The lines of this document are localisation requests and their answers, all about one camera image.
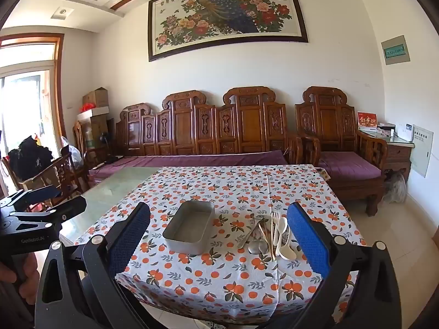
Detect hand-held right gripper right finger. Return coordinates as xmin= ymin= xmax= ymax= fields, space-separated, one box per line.
xmin=286 ymin=202 xmax=402 ymax=329

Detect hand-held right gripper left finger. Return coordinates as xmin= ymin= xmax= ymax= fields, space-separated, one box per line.
xmin=34 ymin=202 xmax=151 ymax=329

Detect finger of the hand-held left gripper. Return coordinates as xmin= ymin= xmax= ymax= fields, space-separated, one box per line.
xmin=9 ymin=195 xmax=87 ymax=234
xmin=0 ymin=184 xmax=71 ymax=213

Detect large cream spoon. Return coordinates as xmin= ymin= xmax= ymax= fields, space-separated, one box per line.
xmin=278 ymin=224 xmax=298 ymax=260

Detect cream plastic fork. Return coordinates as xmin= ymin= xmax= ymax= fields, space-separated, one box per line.
xmin=272 ymin=211 xmax=281 ymax=247

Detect metal spoons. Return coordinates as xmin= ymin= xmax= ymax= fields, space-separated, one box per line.
xmin=237 ymin=215 xmax=266 ymax=249

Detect rectangular metal tray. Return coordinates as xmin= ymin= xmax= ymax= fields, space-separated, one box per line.
xmin=162 ymin=200 xmax=215 ymax=256

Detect person's left hand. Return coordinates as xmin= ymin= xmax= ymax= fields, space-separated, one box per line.
xmin=0 ymin=252 xmax=40 ymax=295

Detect wooden dining chair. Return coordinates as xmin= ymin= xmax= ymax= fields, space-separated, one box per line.
xmin=21 ymin=152 xmax=90 ymax=213

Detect black clothes pile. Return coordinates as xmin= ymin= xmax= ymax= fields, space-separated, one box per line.
xmin=7 ymin=135 xmax=54 ymax=182

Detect white plastic bag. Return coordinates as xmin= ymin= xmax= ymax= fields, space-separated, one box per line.
xmin=61 ymin=136 xmax=83 ymax=170

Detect black desk lamp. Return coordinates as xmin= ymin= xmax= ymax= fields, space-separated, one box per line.
xmin=99 ymin=132 xmax=119 ymax=165

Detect large brown cardboard box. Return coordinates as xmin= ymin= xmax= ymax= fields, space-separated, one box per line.
xmin=78 ymin=115 xmax=110 ymax=149

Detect purple armchair cushion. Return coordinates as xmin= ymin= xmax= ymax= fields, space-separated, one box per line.
xmin=319 ymin=151 xmax=383 ymax=180

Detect orange print tablecloth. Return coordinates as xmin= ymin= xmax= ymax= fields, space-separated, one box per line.
xmin=74 ymin=165 xmax=367 ymax=326

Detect white flat box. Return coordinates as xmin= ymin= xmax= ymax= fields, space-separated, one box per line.
xmin=77 ymin=106 xmax=110 ymax=121

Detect clear plastic bag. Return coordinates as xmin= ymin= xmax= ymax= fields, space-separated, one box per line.
xmin=383 ymin=171 xmax=407 ymax=203

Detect purple sofa cushion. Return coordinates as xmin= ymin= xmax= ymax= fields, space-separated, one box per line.
xmin=88 ymin=151 xmax=289 ymax=179

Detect small brown cardboard box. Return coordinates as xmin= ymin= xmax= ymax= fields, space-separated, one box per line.
xmin=82 ymin=87 xmax=109 ymax=108

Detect carved wooden sofa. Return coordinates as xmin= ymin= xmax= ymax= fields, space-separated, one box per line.
xmin=115 ymin=86 xmax=304 ymax=165

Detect carved wooden armchair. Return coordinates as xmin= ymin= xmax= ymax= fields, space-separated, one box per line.
xmin=295 ymin=86 xmax=390 ymax=217

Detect wooden side table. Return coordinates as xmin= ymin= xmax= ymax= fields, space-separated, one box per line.
xmin=358 ymin=128 xmax=415 ymax=182

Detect red gift box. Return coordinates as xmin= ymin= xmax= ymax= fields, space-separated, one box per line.
xmin=357 ymin=111 xmax=378 ymax=131

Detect white router device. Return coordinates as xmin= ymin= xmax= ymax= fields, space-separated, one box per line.
xmin=394 ymin=123 xmax=415 ymax=143

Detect framed peacock painting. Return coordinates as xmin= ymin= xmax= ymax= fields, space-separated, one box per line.
xmin=147 ymin=0 xmax=309 ymax=63

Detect wooden door frame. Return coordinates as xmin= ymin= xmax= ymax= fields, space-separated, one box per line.
xmin=0 ymin=32 xmax=67 ymax=138

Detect white wall cabinet door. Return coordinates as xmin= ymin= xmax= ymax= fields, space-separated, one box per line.
xmin=410 ymin=124 xmax=434 ymax=178

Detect green wall panel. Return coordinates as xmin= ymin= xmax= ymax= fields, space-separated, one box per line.
xmin=381 ymin=35 xmax=411 ymax=66

